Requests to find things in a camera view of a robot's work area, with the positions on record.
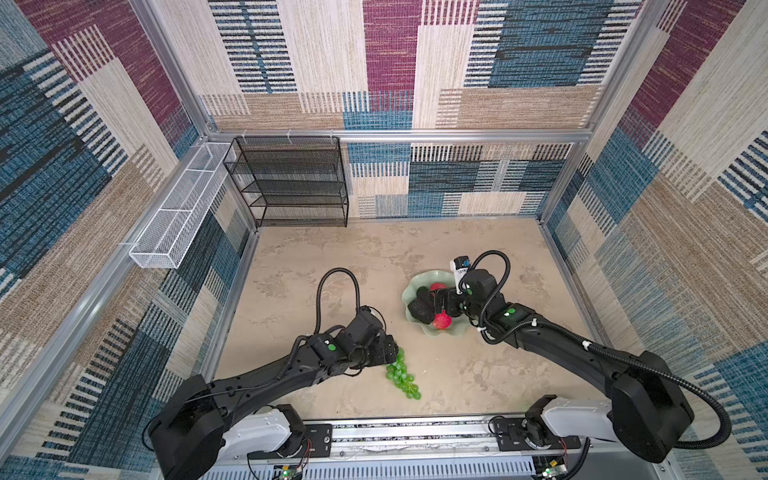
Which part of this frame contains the green fake grape bunch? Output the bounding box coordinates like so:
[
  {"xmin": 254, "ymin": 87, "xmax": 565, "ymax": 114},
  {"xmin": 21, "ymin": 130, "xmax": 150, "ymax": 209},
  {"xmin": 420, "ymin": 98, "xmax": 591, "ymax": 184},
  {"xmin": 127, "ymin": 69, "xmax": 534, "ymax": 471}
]
[{"xmin": 386, "ymin": 350, "xmax": 422, "ymax": 400}]

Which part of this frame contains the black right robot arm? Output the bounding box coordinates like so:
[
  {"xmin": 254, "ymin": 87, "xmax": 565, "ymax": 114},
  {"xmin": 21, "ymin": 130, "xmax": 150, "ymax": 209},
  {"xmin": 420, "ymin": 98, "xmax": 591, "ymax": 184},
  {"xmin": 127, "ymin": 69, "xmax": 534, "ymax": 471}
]
[{"xmin": 407, "ymin": 269, "xmax": 694, "ymax": 463}]

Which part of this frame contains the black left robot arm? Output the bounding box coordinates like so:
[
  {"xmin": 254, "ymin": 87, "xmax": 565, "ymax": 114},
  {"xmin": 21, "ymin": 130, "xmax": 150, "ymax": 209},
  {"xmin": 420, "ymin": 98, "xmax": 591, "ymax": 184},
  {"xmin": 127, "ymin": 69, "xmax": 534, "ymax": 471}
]
[{"xmin": 146, "ymin": 329, "xmax": 399, "ymax": 479}]

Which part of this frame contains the mint green wavy fruit bowl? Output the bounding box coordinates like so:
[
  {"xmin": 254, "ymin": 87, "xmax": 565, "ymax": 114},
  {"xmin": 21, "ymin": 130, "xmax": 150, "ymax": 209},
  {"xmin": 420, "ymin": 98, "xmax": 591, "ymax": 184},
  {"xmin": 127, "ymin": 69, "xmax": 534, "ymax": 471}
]
[{"xmin": 401, "ymin": 270, "xmax": 470, "ymax": 336}]

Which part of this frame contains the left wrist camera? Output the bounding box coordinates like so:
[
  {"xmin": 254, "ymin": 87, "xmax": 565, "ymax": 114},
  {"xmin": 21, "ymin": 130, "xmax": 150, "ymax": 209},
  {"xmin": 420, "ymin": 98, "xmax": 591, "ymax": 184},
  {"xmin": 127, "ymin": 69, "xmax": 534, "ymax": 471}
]
[{"xmin": 335, "ymin": 307, "xmax": 384, "ymax": 356}]

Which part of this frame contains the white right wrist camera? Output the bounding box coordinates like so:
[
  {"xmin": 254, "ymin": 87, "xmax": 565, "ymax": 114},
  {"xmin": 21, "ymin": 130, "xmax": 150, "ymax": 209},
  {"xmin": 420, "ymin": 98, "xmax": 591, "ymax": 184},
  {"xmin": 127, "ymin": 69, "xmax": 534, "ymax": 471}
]
[{"xmin": 449, "ymin": 256, "xmax": 471, "ymax": 294}]

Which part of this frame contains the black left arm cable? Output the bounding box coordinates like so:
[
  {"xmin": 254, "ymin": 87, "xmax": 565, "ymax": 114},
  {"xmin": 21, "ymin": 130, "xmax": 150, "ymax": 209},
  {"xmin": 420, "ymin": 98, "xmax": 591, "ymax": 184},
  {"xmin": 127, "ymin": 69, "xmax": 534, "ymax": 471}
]
[{"xmin": 314, "ymin": 267, "xmax": 362, "ymax": 337}]

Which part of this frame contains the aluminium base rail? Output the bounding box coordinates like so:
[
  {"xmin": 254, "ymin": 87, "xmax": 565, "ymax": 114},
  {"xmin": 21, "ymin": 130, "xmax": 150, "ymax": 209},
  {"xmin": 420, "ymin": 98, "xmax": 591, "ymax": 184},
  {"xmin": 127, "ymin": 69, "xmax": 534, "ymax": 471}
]
[{"xmin": 205, "ymin": 414, "xmax": 661, "ymax": 479}]

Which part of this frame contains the black wire mesh shelf rack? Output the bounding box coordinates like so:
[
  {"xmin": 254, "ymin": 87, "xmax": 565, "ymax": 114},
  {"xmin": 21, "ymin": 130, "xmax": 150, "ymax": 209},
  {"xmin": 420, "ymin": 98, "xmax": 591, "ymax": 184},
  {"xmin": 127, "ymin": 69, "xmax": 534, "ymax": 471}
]
[{"xmin": 223, "ymin": 136, "xmax": 349, "ymax": 228}]

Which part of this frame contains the white wire mesh wall basket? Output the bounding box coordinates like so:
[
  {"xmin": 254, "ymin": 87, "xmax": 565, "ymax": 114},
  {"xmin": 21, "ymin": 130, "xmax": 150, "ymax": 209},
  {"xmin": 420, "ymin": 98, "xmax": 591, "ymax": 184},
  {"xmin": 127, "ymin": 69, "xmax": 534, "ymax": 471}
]
[{"xmin": 129, "ymin": 143, "xmax": 229, "ymax": 269}]

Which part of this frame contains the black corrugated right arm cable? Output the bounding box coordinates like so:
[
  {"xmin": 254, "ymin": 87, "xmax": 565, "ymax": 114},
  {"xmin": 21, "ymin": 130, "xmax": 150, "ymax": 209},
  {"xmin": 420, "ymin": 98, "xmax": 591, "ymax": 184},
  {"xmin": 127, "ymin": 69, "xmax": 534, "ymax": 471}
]
[{"xmin": 470, "ymin": 250, "xmax": 733, "ymax": 451}]

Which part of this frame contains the aluminium corner frame post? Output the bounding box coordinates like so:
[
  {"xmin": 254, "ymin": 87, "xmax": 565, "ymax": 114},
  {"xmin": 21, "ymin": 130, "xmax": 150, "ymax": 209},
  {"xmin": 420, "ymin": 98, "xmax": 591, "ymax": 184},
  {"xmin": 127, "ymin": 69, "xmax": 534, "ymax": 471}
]
[{"xmin": 536, "ymin": 0, "xmax": 655, "ymax": 224}]

